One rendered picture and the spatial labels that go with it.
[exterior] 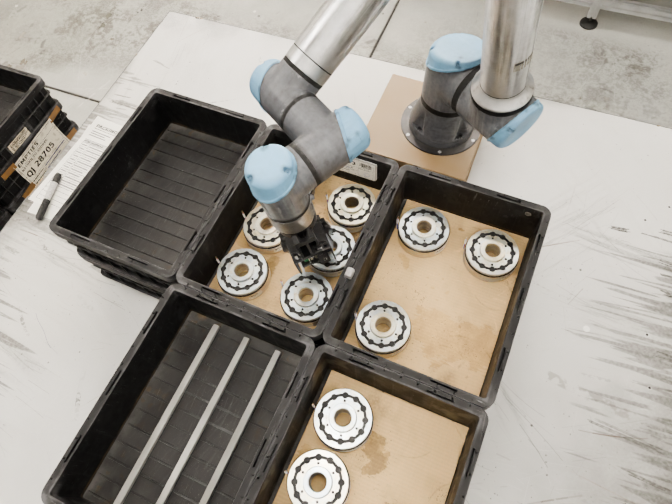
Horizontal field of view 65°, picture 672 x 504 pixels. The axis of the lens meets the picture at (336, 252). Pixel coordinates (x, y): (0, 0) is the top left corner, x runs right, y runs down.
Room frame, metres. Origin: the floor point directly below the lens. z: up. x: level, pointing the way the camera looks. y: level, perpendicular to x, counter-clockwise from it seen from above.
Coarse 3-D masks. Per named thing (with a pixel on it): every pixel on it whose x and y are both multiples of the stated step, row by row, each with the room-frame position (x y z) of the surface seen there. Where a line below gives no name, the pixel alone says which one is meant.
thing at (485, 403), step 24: (408, 168) 0.61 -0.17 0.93; (480, 192) 0.52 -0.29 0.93; (384, 216) 0.51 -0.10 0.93; (360, 264) 0.41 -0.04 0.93; (528, 264) 0.36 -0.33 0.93; (528, 288) 0.32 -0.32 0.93; (336, 312) 0.33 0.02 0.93; (384, 360) 0.23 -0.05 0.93; (504, 360) 0.20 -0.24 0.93; (432, 384) 0.18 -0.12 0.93
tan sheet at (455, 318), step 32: (480, 224) 0.51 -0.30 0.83; (384, 256) 0.47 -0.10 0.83; (448, 256) 0.45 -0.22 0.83; (384, 288) 0.40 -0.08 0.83; (416, 288) 0.39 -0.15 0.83; (448, 288) 0.38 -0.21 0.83; (480, 288) 0.37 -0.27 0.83; (512, 288) 0.36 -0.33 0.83; (416, 320) 0.33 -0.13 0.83; (448, 320) 0.32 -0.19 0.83; (480, 320) 0.31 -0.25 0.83; (416, 352) 0.26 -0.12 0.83; (448, 352) 0.26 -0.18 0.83; (480, 352) 0.25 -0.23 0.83; (480, 384) 0.19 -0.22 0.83
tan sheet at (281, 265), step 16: (336, 176) 0.68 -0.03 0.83; (320, 192) 0.65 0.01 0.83; (320, 208) 0.61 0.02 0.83; (352, 208) 0.60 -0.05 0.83; (240, 240) 0.56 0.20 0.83; (272, 256) 0.51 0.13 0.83; (288, 256) 0.51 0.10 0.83; (272, 272) 0.47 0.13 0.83; (288, 272) 0.47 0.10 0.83; (272, 288) 0.44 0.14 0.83; (256, 304) 0.41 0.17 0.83; (272, 304) 0.40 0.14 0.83
